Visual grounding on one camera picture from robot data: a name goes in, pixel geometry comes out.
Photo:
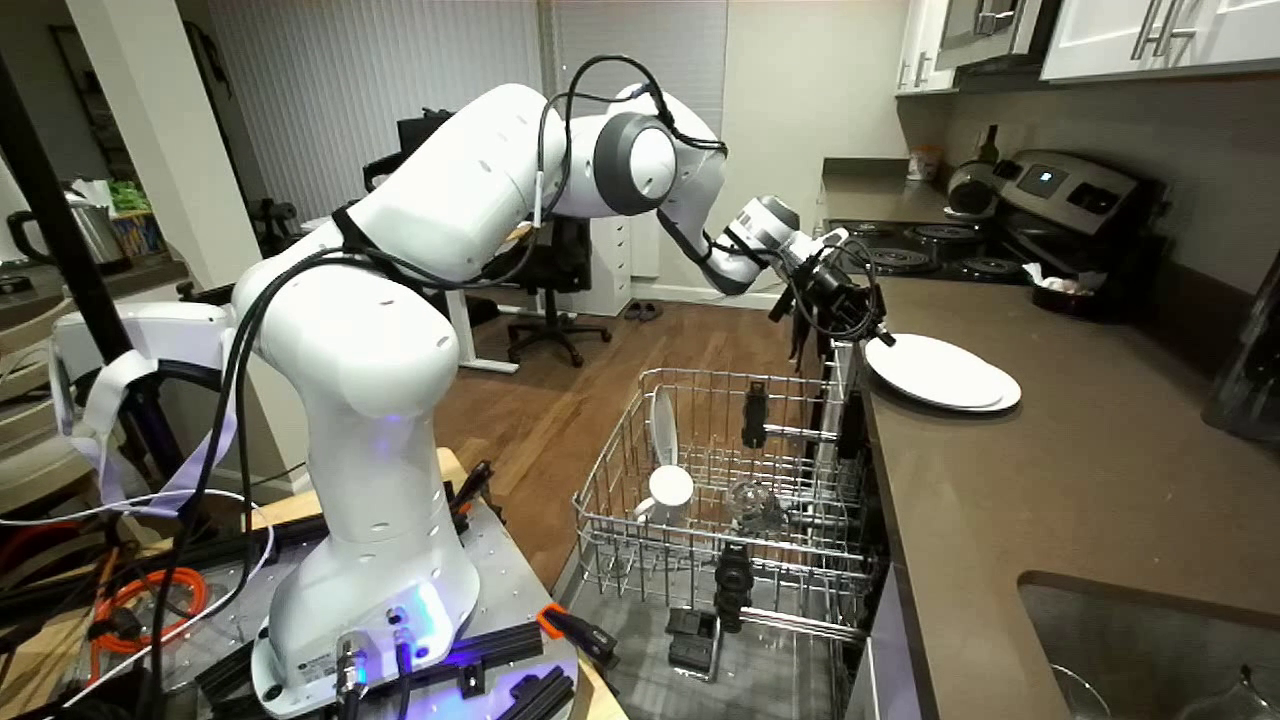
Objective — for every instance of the white desk wooden top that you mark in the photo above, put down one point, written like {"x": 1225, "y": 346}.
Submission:
{"x": 460, "y": 334}

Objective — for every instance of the cluttered bookshelf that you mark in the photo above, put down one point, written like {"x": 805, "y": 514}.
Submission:
{"x": 107, "y": 221}

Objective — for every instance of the black tray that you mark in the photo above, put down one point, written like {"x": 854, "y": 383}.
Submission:
{"x": 1085, "y": 307}

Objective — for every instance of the black computer monitor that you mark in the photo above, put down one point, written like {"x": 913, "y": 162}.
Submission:
{"x": 423, "y": 134}

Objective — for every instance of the clear wine glass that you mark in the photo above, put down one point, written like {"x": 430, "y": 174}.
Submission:
{"x": 763, "y": 509}

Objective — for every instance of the white drawer unit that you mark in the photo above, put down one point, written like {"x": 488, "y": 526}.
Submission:
{"x": 640, "y": 265}

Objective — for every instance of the black kettle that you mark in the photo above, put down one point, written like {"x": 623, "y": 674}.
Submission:
{"x": 973, "y": 192}

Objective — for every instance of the black plastic block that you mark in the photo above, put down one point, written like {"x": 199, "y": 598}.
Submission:
{"x": 692, "y": 640}

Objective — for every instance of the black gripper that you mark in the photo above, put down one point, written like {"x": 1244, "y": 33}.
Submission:
{"x": 835, "y": 290}

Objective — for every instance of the black bar clamp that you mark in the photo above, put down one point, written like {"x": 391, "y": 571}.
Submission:
{"x": 503, "y": 650}
{"x": 542, "y": 699}

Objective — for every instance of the black office chair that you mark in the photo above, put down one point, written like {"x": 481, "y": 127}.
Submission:
{"x": 567, "y": 265}

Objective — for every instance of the metal robot mounting table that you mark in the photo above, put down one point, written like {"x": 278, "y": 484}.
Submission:
{"x": 513, "y": 563}

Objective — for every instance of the small black clamp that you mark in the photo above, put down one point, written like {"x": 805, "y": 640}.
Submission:
{"x": 470, "y": 489}

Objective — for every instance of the steel kitchen sink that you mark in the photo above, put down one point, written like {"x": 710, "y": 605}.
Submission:
{"x": 1146, "y": 640}

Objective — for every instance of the wooden board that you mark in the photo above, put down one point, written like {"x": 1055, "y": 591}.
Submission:
{"x": 284, "y": 509}

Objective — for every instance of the white mug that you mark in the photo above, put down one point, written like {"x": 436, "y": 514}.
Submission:
{"x": 671, "y": 484}

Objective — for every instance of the black stand pole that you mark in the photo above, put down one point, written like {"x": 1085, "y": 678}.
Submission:
{"x": 67, "y": 235}

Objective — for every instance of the stainless dishwasher door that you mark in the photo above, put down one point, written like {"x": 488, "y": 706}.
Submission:
{"x": 785, "y": 686}

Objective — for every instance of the white crumpled paper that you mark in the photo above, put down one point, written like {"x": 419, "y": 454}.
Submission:
{"x": 1061, "y": 281}

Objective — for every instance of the narrow white upper cabinet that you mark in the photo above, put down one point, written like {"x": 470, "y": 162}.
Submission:
{"x": 922, "y": 46}

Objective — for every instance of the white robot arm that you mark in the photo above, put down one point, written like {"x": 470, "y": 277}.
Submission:
{"x": 362, "y": 360}

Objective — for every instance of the dark range hood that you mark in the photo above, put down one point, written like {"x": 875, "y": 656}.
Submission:
{"x": 992, "y": 25}

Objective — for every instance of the black orange clamp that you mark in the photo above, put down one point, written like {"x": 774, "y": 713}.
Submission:
{"x": 584, "y": 638}

